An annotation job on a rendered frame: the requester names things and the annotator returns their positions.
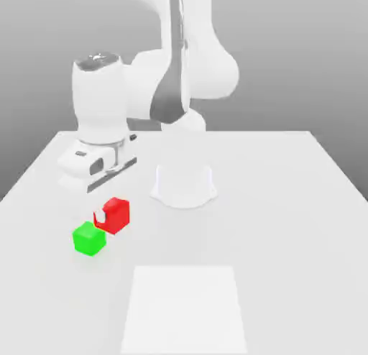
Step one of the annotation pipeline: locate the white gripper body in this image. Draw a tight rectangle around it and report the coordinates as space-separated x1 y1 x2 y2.
68 156 139 204

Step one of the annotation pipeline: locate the small red cube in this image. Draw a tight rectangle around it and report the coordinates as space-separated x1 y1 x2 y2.
93 196 131 236

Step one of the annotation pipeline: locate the small green cube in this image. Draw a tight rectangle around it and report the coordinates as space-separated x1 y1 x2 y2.
71 221 108 257

